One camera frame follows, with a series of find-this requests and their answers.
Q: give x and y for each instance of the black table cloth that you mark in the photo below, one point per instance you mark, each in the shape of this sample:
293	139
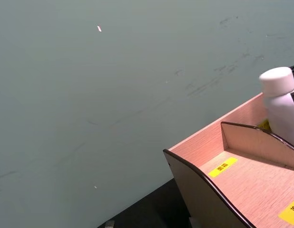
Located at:
151	209

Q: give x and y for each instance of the light wooden desk organizer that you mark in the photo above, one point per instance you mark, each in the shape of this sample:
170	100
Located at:
242	185

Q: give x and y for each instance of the white plastic bottle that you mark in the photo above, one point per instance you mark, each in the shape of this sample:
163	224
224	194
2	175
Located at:
280	107

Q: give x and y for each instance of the pale grey wall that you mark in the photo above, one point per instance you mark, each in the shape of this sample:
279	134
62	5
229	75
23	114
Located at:
90	95

